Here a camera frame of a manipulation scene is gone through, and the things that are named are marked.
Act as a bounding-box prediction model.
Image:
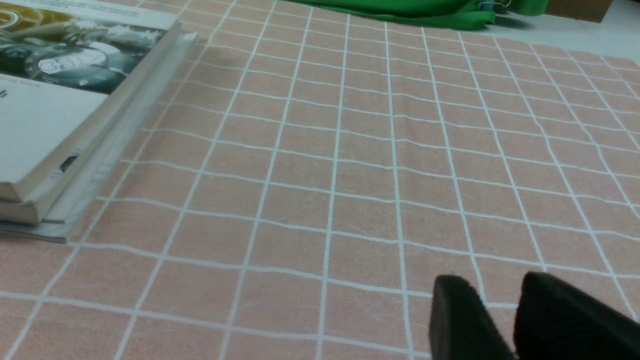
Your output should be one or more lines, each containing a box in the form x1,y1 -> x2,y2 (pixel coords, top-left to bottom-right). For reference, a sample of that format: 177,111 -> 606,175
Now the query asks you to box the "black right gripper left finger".
429,275 -> 516,360

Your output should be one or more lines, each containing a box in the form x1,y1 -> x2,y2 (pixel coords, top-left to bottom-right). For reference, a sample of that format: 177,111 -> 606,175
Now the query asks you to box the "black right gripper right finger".
513,271 -> 640,360

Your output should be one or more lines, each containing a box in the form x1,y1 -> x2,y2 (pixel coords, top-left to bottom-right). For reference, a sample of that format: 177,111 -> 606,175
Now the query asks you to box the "pink checkered tablecloth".
1,0 -> 639,360

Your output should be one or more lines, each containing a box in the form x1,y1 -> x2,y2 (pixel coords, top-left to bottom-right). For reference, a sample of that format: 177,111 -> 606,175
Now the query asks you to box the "brown cardboard box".
544,0 -> 613,23

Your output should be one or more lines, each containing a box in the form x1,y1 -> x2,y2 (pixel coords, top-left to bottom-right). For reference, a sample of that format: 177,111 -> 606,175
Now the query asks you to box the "green backdrop cloth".
298,0 -> 549,31

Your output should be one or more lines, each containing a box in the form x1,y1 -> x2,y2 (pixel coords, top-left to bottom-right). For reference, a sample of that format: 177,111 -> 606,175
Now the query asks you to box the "bottom thin grey book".
1,32 -> 198,244

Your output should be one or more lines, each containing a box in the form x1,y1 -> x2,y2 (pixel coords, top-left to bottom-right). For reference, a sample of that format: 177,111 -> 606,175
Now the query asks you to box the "middle white book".
1,41 -> 176,226

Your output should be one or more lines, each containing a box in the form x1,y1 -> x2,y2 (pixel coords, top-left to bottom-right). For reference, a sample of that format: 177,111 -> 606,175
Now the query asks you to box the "top white car-cover book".
0,0 -> 181,203

